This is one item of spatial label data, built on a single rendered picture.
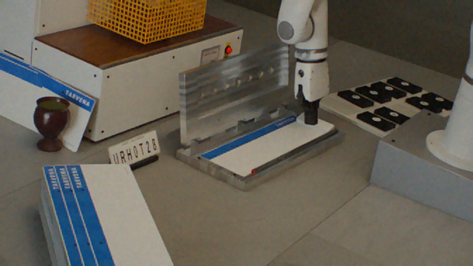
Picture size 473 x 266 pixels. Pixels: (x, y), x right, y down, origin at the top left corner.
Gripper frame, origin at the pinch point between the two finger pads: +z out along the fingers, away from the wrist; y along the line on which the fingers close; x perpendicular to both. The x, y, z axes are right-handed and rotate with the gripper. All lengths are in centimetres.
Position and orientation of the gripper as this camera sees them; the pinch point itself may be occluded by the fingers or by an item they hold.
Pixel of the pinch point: (311, 116)
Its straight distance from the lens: 246.1
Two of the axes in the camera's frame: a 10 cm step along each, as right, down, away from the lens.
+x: -8.1, -1.5, 5.7
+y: 5.9, -2.5, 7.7
